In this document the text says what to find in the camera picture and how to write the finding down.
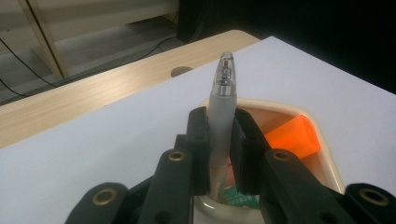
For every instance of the cream ceramic pen holder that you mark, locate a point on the cream ceramic pen holder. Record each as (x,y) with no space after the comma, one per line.
(218,214)

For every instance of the orange highlighter pen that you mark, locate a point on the orange highlighter pen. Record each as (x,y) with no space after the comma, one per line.
(292,137)

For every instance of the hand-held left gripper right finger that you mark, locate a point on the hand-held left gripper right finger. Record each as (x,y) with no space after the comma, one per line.
(246,149)

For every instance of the clear ballpoint pen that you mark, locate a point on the clear ballpoint pen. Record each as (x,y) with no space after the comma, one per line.
(221,118)

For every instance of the white green glue stick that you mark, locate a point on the white green glue stick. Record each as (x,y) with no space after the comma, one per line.
(243,197)

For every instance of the cream metal frame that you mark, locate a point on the cream metal frame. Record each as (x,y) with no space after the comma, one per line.
(53,46)

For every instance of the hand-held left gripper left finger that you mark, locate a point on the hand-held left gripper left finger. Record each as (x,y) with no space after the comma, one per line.
(199,149)

